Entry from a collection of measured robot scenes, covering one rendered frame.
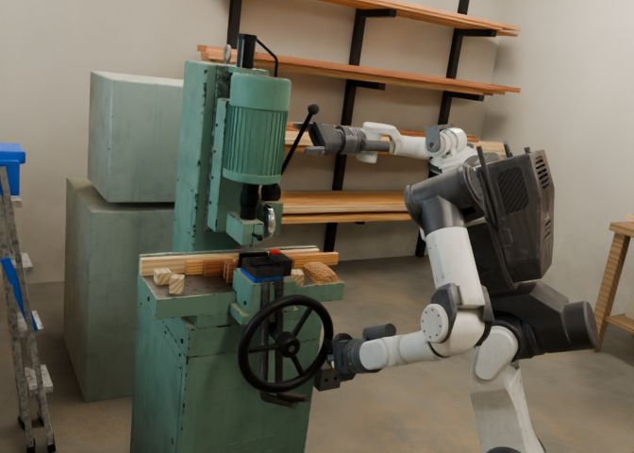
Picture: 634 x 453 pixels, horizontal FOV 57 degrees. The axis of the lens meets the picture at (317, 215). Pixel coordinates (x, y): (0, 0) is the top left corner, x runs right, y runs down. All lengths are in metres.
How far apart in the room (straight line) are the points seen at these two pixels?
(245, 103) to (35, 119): 2.36
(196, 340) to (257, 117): 0.65
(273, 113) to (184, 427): 0.95
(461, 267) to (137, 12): 3.11
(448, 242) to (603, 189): 3.68
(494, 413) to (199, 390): 0.82
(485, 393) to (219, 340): 0.75
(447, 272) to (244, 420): 0.96
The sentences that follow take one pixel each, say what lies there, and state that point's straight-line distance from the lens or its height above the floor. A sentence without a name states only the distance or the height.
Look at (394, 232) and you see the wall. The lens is 5.22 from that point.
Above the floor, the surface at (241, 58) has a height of 1.55.
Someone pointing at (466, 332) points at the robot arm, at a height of 1.08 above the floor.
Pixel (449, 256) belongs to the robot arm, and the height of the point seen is 1.21.
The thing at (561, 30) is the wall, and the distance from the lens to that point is 5.24.
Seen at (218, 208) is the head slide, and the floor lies 1.08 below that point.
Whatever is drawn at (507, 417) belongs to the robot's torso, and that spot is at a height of 0.77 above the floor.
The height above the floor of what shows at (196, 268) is 0.92.
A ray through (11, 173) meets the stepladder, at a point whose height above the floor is 1.09.
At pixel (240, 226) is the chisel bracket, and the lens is 1.80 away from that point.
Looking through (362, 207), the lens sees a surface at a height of 0.61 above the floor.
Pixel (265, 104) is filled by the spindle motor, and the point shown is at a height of 1.43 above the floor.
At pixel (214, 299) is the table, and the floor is 0.88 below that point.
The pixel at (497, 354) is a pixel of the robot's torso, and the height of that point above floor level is 0.94.
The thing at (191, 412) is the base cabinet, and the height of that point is 0.53.
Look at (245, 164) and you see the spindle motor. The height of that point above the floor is 1.25.
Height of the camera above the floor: 1.55
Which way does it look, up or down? 14 degrees down
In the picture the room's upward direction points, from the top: 7 degrees clockwise
